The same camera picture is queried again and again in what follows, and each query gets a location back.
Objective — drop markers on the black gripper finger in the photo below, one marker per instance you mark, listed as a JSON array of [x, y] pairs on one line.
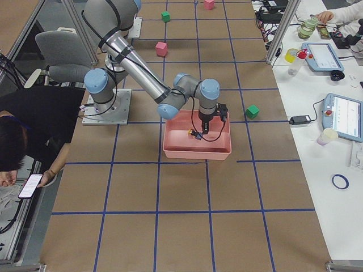
[[205, 127]]

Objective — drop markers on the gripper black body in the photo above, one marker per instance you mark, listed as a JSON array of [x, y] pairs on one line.
[[205, 120]]

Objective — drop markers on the yellow push button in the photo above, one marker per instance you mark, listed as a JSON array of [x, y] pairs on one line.
[[197, 135]]

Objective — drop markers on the pink plastic bin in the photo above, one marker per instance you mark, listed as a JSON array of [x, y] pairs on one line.
[[183, 138]]

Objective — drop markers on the green cube far corner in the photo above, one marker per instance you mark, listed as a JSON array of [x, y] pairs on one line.
[[252, 111]]

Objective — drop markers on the pink cube near centre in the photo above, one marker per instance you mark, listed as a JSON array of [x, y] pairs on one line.
[[161, 49]]

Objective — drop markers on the small black power brick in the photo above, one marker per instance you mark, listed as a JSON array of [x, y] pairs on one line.
[[300, 120]]

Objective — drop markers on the red cap squeeze bottle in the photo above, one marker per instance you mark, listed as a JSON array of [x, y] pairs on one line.
[[298, 62]]

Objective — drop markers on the yellow tape roll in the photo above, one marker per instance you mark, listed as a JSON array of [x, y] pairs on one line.
[[291, 55]]

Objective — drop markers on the green cube near base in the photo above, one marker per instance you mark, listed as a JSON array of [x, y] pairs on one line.
[[165, 16]]

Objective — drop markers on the pink cube near edge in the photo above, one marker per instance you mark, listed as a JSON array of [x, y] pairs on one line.
[[209, 4]]

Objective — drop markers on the paper cup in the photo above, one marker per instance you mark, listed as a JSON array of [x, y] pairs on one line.
[[328, 135]]

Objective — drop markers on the far teach pendant tablet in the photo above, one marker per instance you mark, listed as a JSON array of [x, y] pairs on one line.
[[324, 58]]

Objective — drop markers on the teach pendant tablet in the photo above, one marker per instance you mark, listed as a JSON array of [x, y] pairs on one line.
[[324, 58], [344, 115]]

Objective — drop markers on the black round lid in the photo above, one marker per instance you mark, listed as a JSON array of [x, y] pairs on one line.
[[336, 75]]

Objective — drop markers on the near teach pendant tablet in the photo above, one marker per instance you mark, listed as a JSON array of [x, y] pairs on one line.
[[344, 115]]

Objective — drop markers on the grey office chair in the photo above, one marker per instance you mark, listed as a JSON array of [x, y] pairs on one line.
[[66, 57]]

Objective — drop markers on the person in black shirt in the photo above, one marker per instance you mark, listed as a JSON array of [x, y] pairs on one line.
[[38, 122]]

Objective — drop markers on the smartphone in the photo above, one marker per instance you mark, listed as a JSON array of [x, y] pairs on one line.
[[30, 186]]

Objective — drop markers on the person in white sleeve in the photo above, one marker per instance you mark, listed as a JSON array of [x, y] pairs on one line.
[[341, 15]]

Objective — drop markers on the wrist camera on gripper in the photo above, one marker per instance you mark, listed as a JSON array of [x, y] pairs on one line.
[[222, 111]]

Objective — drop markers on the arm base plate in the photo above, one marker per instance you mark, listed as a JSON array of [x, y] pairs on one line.
[[112, 113], [135, 30]]

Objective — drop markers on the aluminium frame post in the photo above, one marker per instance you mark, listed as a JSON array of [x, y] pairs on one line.
[[282, 28]]

